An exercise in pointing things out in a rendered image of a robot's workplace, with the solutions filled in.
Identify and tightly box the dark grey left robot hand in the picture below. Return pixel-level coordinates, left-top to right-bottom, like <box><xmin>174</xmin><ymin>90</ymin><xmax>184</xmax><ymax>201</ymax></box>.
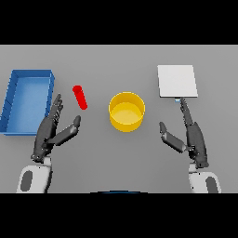
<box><xmin>30</xmin><ymin>93</ymin><xmax>82</xmax><ymax>165</ymax></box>

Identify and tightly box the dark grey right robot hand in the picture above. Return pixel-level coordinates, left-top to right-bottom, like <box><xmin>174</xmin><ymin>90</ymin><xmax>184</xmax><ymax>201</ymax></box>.
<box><xmin>158</xmin><ymin>98</ymin><xmax>210</xmax><ymax>170</ymax></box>

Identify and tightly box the red beaker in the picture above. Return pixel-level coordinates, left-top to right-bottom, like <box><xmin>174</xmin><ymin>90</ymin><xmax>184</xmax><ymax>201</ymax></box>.
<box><xmin>72</xmin><ymin>85</ymin><xmax>88</xmax><ymax>111</ymax></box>

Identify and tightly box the pale square measuring scale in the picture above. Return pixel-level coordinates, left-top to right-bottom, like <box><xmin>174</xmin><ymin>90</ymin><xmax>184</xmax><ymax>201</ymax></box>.
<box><xmin>156</xmin><ymin>64</ymin><xmax>199</xmax><ymax>103</ymax></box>

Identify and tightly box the yellow bowl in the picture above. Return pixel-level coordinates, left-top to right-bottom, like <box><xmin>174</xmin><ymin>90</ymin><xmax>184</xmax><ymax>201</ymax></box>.
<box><xmin>108</xmin><ymin>91</ymin><xmax>146</xmax><ymax>133</ymax></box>

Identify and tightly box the blue tray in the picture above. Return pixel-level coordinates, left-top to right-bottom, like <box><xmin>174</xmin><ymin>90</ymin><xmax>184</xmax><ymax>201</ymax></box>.
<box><xmin>0</xmin><ymin>69</ymin><xmax>56</xmax><ymax>137</ymax></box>

